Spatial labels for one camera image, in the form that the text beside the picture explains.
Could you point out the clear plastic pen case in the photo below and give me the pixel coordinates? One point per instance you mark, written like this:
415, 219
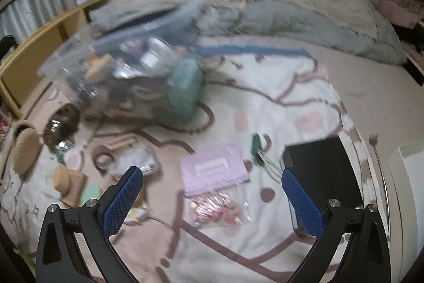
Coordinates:
141, 155

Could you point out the bag of pink beads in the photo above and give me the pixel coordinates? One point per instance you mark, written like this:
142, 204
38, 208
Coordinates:
225, 207

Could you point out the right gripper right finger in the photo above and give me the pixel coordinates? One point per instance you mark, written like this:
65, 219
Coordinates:
366, 257

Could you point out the white round tape dispenser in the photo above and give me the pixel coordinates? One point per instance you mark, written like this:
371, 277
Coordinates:
138, 214

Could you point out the brown fur scrunchie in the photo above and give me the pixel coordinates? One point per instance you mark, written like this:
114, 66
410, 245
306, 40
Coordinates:
61, 125

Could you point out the clear plastic storage bin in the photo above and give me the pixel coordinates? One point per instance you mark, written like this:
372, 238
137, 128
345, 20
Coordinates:
125, 74

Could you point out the grey quilted duvet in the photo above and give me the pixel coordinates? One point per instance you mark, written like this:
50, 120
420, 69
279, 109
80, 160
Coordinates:
258, 18

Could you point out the grey curtain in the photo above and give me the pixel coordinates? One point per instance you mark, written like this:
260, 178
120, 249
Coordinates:
21, 18

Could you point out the patterned pink white blanket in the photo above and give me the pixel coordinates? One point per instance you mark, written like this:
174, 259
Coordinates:
286, 99

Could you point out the lilac card booklet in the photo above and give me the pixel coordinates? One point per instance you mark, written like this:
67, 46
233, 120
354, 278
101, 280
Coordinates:
216, 168

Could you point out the oval wooden box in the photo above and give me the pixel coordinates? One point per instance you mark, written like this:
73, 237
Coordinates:
61, 179

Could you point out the pink clothes pile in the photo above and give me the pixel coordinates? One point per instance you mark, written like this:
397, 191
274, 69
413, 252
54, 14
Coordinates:
402, 13

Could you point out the green clip with white cord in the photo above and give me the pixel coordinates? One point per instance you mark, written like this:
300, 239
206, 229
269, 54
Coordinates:
258, 153

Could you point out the mint green oval case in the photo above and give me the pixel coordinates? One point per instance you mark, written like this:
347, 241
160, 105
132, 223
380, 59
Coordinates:
91, 191

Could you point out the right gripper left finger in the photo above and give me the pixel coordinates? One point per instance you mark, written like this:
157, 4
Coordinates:
59, 258

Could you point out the flat wooden tray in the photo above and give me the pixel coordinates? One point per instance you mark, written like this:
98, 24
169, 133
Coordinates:
71, 191

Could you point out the wooden low shelf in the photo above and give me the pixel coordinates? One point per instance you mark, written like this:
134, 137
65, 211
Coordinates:
19, 70

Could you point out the brown ribbon roll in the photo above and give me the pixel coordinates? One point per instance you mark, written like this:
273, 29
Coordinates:
103, 158

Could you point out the large black box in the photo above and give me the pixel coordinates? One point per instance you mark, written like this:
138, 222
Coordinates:
313, 173

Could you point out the teal bottle in bin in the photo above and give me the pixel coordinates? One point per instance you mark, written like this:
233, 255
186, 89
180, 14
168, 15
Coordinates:
186, 87

